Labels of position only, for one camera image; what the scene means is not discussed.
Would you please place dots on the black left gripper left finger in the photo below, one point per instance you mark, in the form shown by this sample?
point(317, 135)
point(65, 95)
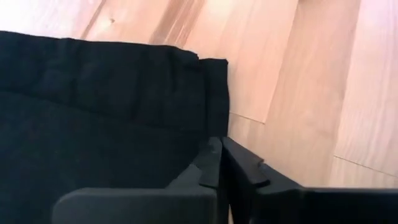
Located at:
point(140, 207)

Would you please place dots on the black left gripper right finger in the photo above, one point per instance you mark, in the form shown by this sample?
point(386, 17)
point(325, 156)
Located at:
point(311, 207)

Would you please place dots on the black cloth napkin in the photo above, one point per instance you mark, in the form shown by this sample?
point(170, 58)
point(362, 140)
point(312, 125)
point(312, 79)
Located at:
point(93, 124)

